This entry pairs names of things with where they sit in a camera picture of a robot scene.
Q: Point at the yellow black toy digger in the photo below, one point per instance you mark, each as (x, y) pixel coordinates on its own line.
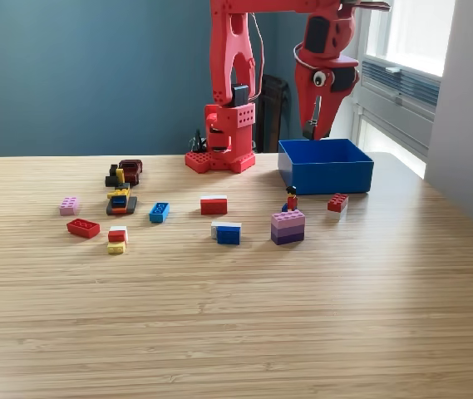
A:
(121, 203)

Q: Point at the pink lego brick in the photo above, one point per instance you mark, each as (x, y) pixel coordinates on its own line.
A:
(70, 206)

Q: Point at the grey window vent grille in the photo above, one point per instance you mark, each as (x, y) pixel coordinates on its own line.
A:
(419, 85)

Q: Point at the red lego brick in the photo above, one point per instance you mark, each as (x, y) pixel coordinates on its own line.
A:
(83, 228)

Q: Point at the light blue lego brick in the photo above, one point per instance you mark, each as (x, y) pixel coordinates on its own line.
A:
(159, 213)

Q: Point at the blue plastic bin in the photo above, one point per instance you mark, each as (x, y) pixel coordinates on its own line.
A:
(327, 178)

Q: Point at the red and white brick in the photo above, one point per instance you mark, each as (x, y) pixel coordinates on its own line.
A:
(213, 206)

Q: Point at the white red yellow brick stack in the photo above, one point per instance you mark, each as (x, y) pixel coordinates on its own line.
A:
(116, 237)

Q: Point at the blue and white brick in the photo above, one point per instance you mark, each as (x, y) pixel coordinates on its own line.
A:
(228, 236)

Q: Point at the white window frame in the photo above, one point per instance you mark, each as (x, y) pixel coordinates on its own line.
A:
(419, 33)

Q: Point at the dark red toy car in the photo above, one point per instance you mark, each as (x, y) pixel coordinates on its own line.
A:
(131, 170)

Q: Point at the red brick on white brick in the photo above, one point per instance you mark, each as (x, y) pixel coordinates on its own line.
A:
(337, 203)

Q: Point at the red lego toy figure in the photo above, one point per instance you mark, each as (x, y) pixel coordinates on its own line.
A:
(292, 201)

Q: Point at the pink purple brick stack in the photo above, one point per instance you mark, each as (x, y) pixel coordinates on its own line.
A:
(288, 228)

